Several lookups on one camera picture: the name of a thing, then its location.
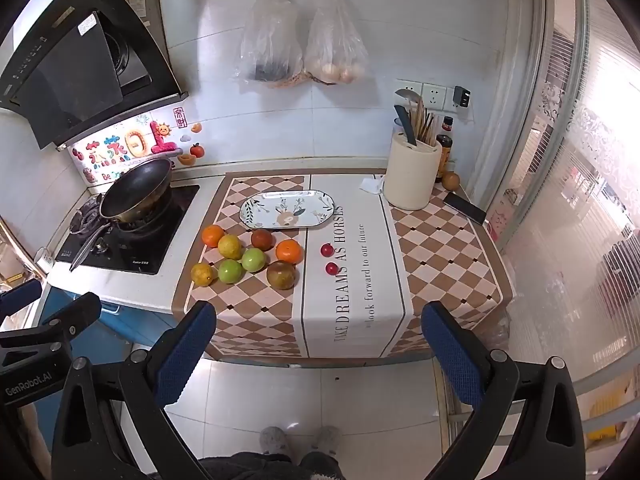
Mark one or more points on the plastic bag with dark contents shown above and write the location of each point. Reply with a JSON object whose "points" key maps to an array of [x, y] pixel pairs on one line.
{"points": [[270, 40]]}

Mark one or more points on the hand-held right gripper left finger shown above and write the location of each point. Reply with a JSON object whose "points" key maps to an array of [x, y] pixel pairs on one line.
{"points": [[185, 347]]}

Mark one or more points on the black charger plug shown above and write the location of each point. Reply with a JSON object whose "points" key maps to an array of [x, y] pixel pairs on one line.
{"points": [[462, 97]]}

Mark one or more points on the white tissue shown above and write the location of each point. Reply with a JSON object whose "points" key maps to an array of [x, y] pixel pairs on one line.
{"points": [[372, 185]]}

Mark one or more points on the black range hood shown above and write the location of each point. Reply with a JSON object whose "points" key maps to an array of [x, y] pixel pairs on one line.
{"points": [[75, 70]]}

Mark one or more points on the grey slipper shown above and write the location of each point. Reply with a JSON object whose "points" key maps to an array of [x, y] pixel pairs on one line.
{"points": [[326, 438], [275, 440]]}

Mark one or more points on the cream utensil holder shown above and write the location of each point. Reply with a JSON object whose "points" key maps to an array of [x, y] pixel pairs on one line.
{"points": [[412, 175]]}

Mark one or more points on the frosted glass sliding door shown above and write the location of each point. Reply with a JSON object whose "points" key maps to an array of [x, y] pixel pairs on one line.
{"points": [[560, 160]]}

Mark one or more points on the colourful lettering wall sticker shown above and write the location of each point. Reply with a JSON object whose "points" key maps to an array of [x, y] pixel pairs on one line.
{"points": [[125, 147]]}

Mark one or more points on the cut persimmon wall sticker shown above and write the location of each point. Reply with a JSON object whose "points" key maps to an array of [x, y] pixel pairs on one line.
{"points": [[187, 159]]}

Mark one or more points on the black capped sauce bottle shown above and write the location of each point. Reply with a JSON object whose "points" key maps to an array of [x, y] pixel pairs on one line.
{"points": [[445, 155]]}

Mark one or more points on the red and green apple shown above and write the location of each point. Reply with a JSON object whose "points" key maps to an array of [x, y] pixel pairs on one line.
{"points": [[280, 274]]}

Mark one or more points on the plastic bag with eggs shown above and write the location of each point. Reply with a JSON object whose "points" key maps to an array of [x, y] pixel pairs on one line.
{"points": [[335, 45]]}

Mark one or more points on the stainless steel water heater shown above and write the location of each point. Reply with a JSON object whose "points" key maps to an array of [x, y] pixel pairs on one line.
{"points": [[140, 5]]}

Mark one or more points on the black smartphone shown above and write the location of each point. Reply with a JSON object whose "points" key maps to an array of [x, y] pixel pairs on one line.
{"points": [[464, 208]]}

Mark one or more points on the yellow speckled orange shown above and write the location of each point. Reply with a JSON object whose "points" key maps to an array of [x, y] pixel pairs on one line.
{"points": [[230, 246], [201, 274]]}

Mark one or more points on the bundle of wooden chopsticks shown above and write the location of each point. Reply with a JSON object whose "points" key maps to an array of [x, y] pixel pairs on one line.
{"points": [[426, 127]]}

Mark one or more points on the blue kitchen cabinet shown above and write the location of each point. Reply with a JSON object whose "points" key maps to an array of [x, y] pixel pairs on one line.
{"points": [[125, 320]]}

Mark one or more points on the floral patterned plate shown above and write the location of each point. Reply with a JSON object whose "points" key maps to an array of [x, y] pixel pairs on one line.
{"points": [[287, 210]]}

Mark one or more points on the brown checkered table mat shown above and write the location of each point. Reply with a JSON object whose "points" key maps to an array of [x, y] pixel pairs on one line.
{"points": [[350, 310]]}

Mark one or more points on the white wall socket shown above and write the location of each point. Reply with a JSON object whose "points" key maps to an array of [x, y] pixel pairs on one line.
{"points": [[450, 110], [434, 96], [415, 85]]}

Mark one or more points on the whole persimmon wall sticker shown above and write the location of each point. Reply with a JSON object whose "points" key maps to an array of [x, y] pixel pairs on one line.
{"points": [[196, 150]]}

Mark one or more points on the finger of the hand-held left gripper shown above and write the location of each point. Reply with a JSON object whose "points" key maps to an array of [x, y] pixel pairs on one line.
{"points": [[20, 296], [70, 312]]}

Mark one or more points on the metal ladle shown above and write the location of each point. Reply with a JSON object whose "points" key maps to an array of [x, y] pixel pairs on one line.
{"points": [[406, 94]]}

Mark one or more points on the black gas stove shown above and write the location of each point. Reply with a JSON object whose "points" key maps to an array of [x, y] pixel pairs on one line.
{"points": [[145, 250]]}

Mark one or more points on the small persimmon wall sticker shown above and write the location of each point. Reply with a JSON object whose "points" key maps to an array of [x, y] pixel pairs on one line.
{"points": [[196, 127]]}

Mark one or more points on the brown round fruit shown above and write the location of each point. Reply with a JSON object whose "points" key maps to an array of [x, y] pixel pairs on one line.
{"points": [[451, 180]]}

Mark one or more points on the black wok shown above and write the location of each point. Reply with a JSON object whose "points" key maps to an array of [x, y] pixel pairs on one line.
{"points": [[135, 190]]}

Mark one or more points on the dark red apple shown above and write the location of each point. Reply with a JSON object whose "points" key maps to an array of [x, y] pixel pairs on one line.
{"points": [[262, 239]]}

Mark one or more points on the cherry tomato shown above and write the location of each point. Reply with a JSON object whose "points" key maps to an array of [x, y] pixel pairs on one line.
{"points": [[331, 268], [327, 249]]}

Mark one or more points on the red seal wall sticker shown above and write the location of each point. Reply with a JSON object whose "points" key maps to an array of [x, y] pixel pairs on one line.
{"points": [[179, 115]]}

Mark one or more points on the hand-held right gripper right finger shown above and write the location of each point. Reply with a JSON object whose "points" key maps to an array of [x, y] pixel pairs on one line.
{"points": [[450, 347]]}

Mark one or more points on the person's dark trousers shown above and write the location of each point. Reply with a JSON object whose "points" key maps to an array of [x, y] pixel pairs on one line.
{"points": [[265, 467]]}

